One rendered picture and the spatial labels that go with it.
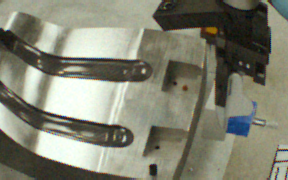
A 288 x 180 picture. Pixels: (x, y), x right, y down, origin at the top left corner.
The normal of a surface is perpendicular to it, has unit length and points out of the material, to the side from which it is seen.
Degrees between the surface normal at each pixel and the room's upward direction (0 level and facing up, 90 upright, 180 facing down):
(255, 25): 90
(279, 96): 1
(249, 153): 0
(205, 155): 0
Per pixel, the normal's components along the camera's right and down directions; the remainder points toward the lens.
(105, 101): -0.04, -0.69
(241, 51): -0.35, 0.68
